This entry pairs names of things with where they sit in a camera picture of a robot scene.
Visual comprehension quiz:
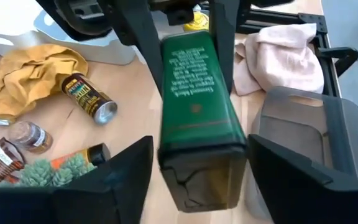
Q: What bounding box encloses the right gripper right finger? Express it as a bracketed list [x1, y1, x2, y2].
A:
[247, 134, 358, 224]

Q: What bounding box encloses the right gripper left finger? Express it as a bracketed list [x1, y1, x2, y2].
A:
[0, 136, 154, 224]

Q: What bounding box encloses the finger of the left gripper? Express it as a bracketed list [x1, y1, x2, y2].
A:
[209, 0, 241, 94]
[99, 0, 165, 96]

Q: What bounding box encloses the orange label spice jar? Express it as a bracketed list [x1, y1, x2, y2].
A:
[50, 142, 111, 171]

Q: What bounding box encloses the brown yellow label can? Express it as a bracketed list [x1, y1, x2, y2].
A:
[61, 73, 118, 126]

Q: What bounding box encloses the green metal tin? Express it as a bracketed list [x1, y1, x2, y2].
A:
[157, 30, 249, 213]

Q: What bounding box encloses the clear glass spice jar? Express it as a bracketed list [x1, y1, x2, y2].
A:
[8, 121, 54, 155]

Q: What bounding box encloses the brown taco seasoning packet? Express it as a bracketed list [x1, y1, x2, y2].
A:
[0, 138, 27, 187]

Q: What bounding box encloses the pale grey plastic bin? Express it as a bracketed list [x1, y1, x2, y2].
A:
[0, 0, 136, 65]

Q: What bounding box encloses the pink cloth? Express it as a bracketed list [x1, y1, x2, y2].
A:
[233, 23, 325, 96]

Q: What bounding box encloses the green succulent potted plant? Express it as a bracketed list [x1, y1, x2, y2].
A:
[0, 154, 98, 188]

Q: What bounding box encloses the dark grey translucent bin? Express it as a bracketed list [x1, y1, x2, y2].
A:
[244, 86, 358, 218]

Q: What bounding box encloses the yellow cloth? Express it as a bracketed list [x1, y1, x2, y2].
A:
[0, 43, 89, 126]

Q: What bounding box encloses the yellow cable tag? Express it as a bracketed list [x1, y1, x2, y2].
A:
[183, 11, 210, 32]

